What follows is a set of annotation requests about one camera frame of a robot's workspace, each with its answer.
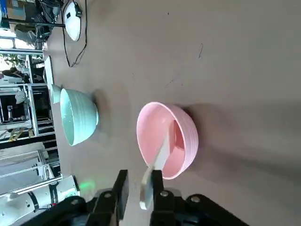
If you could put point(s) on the aluminium frame post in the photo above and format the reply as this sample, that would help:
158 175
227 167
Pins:
33 113

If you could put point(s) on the small green bowl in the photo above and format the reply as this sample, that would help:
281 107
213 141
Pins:
56 94

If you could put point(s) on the white tray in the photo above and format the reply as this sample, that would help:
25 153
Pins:
49 73

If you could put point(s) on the pink bowl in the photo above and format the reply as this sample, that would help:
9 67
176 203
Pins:
152 127

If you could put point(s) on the cream spoon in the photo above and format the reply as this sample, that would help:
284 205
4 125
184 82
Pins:
162 153

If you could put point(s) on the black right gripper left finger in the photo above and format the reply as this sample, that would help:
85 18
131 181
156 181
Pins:
105 207

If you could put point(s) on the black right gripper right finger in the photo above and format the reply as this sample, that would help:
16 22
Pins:
178 212

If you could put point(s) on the large green bowl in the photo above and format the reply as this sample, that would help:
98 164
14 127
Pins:
80 117

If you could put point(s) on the white desk lamp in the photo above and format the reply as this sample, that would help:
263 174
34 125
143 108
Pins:
73 21

